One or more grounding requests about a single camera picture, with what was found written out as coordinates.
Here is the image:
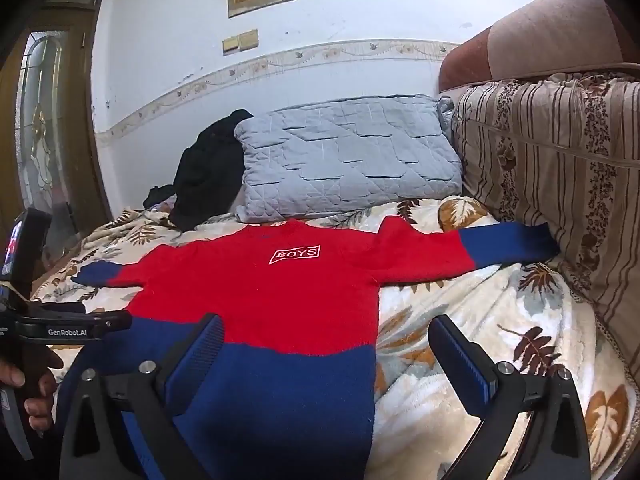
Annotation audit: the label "person's left hand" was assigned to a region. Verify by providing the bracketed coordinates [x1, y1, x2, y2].
[0, 345, 64, 432]

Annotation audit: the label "wooden door with glass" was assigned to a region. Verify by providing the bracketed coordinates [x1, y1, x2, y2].
[0, 0, 113, 281]

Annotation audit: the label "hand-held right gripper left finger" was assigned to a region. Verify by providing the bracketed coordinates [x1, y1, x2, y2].
[59, 312, 226, 480]

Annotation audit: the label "red and blue sweater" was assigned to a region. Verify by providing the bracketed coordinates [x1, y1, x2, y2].
[70, 219, 558, 480]

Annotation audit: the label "brown and pink headboard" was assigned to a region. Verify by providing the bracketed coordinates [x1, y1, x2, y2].
[439, 0, 640, 93]

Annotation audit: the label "black cloth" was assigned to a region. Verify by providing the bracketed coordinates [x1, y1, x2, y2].
[169, 108, 253, 233]

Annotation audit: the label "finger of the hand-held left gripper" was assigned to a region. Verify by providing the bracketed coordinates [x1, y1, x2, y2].
[97, 310, 133, 334]
[31, 301, 87, 315]

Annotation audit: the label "grey quilted pillow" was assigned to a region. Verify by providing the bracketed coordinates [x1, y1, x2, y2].
[234, 94, 463, 223]

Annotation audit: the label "leaf print fleece blanket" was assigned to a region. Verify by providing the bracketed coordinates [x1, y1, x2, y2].
[30, 195, 636, 480]

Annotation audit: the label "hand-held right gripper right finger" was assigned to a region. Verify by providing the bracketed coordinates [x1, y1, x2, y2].
[427, 314, 593, 480]

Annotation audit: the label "small dark cloth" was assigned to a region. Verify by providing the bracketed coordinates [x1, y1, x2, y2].
[143, 185, 177, 209]

